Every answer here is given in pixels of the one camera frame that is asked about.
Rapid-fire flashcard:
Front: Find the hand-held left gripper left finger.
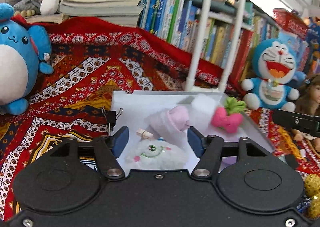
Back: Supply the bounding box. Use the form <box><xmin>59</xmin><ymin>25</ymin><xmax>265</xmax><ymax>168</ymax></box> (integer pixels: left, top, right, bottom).
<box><xmin>47</xmin><ymin>126</ymin><xmax>130</xmax><ymax>180</ymax></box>

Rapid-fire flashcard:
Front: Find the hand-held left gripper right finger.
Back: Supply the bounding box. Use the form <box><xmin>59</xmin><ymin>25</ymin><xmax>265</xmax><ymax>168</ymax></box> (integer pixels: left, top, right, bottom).
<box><xmin>187</xmin><ymin>126</ymin><xmax>274</xmax><ymax>180</ymax></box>

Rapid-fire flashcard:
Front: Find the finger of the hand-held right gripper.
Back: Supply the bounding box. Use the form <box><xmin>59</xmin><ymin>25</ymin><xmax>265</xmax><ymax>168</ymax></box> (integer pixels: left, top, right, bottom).
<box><xmin>272</xmin><ymin>109</ymin><xmax>312</xmax><ymax>132</ymax></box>

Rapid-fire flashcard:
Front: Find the white and pink sock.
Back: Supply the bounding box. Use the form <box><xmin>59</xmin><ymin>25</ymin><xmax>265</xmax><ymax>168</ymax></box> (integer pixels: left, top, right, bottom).
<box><xmin>146</xmin><ymin>105</ymin><xmax>191</xmax><ymax>140</ymax></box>

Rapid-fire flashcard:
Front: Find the white plush toy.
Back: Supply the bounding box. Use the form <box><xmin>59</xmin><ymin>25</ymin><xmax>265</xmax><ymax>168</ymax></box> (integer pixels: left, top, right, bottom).
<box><xmin>124</xmin><ymin>138</ymin><xmax>188</xmax><ymax>170</ymax></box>

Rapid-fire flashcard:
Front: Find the pink strawberry plush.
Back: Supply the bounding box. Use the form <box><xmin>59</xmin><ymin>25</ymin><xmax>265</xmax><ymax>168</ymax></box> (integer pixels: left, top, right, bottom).
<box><xmin>211</xmin><ymin>96</ymin><xmax>247</xmax><ymax>134</ymax></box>

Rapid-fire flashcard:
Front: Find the white storage box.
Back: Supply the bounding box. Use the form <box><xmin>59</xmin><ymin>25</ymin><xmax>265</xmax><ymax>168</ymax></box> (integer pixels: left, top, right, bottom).
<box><xmin>109</xmin><ymin>90</ymin><xmax>275</xmax><ymax>175</ymax></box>

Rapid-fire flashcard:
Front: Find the wooden clothespin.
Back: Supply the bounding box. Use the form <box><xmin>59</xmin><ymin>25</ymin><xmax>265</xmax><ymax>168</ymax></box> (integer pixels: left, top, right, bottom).
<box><xmin>136</xmin><ymin>128</ymin><xmax>155</xmax><ymax>140</ymax></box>

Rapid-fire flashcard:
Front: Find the black binder clip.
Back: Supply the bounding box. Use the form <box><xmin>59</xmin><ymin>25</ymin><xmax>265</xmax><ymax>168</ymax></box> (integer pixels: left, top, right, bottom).
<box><xmin>101</xmin><ymin>106</ymin><xmax>123</xmax><ymax>133</ymax></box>

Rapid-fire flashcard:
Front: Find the brown haired doll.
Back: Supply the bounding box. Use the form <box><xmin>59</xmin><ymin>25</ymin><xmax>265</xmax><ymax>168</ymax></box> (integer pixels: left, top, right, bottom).
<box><xmin>291</xmin><ymin>74</ymin><xmax>320</xmax><ymax>154</ymax></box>

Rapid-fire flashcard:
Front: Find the blue cat plush toy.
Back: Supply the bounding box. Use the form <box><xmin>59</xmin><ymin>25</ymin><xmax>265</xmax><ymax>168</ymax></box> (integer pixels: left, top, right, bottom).
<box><xmin>240</xmin><ymin>38</ymin><xmax>307</xmax><ymax>110</ymax></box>

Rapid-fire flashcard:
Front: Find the gold sequin heart pillow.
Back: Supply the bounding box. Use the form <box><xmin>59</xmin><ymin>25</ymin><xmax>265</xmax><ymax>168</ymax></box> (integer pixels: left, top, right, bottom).
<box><xmin>303</xmin><ymin>173</ymin><xmax>320</xmax><ymax>219</ymax></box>

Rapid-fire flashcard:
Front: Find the red patterned blanket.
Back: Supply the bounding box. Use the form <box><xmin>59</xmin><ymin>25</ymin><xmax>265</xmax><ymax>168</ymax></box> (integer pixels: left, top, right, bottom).
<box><xmin>0</xmin><ymin>16</ymin><xmax>320</xmax><ymax>217</ymax></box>

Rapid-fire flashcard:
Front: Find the blue cardboard box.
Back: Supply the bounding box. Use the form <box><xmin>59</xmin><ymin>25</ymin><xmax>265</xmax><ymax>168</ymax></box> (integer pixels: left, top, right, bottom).
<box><xmin>304</xmin><ymin>16</ymin><xmax>320</xmax><ymax>52</ymax></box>

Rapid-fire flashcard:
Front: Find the red plastic basket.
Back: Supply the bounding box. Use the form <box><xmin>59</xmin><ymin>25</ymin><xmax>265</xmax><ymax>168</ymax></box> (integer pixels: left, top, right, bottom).
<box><xmin>272</xmin><ymin>8</ymin><xmax>309</xmax><ymax>40</ymax></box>

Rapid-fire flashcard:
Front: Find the row of colourful books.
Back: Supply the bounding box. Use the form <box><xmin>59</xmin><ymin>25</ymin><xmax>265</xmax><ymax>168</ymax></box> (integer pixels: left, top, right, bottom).
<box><xmin>137</xmin><ymin>0</ymin><xmax>280</xmax><ymax>87</ymax></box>

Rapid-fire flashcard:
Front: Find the round blue plush toy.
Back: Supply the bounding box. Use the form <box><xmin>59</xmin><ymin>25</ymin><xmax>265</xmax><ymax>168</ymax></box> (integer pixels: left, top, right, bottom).
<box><xmin>0</xmin><ymin>3</ymin><xmax>54</xmax><ymax>115</ymax></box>

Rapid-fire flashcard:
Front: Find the white shelf frame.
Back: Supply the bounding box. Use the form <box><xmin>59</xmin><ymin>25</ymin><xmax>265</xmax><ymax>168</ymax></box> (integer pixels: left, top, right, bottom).
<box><xmin>183</xmin><ymin>0</ymin><xmax>251</xmax><ymax>92</ymax></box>

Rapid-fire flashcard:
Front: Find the wooden bead string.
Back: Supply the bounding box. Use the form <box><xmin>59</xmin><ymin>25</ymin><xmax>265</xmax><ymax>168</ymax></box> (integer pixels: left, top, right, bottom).
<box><xmin>13</xmin><ymin>9</ymin><xmax>36</xmax><ymax>18</ymax></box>

